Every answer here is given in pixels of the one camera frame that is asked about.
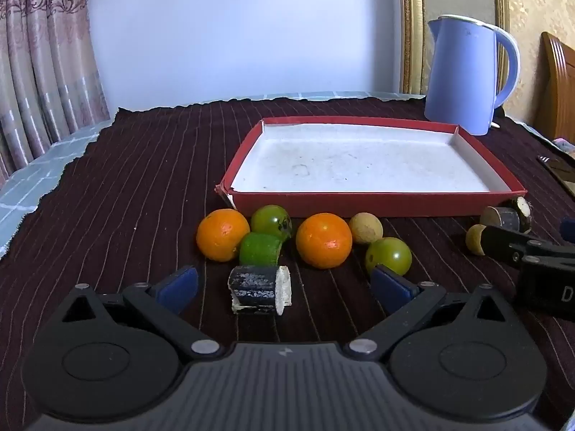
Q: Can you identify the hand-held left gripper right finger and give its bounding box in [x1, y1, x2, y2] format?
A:
[347, 265, 510, 362]

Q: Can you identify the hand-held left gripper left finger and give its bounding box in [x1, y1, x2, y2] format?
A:
[60, 265, 223, 362]

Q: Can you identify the longan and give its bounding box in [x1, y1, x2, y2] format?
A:
[465, 224, 487, 256]
[349, 212, 384, 245]

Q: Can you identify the smooth dark sugarcane piece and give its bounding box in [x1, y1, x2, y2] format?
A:
[479, 205, 522, 233]

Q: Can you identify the plain green tomato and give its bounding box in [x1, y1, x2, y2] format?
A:
[364, 237, 413, 277]

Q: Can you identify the knobby dark sugarcane piece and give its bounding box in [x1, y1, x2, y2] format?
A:
[510, 196, 533, 233]

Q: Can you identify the orange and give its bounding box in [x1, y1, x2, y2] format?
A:
[196, 209, 251, 262]
[295, 213, 353, 270]

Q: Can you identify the frosty dark sugarcane piece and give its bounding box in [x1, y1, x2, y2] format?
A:
[228, 265, 293, 316]

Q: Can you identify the green cut cylinder piece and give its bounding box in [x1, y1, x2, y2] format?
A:
[239, 232, 283, 268]

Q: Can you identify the green tomato with dark calyx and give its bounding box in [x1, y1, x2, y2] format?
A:
[250, 205, 294, 242]

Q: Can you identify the red cardboard tray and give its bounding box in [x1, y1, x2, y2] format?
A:
[216, 117, 527, 219]

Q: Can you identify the dark glossy flat panel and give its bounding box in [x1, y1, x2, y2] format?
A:
[537, 155, 575, 196]

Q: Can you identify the dark striped tablecloth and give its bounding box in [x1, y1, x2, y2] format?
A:
[0, 96, 575, 431]

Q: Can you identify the wooden chair back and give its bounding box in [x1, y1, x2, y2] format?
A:
[534, 31, 575, 142]

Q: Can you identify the blue electric kettle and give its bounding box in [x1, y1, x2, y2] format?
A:
[423, 15, 521, 136]

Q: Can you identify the pink patterned curtain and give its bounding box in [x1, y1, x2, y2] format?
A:
[0, 0, 111, 181]

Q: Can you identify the gold framed wall panel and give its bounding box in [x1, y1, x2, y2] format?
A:
[397, 0, 510, 96]

